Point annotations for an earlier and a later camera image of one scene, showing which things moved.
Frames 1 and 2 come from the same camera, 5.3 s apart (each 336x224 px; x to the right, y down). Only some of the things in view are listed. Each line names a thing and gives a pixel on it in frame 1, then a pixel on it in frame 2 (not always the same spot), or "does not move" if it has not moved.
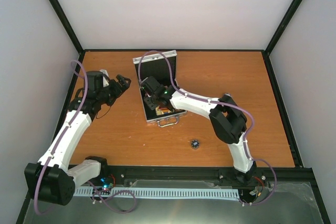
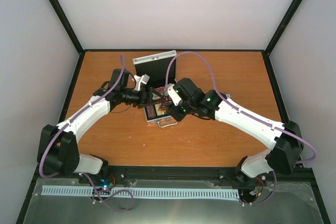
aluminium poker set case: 156,76 does not move
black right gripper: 151,106 → 177,116
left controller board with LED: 107,183 does not move
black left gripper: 117,88 → 144,99
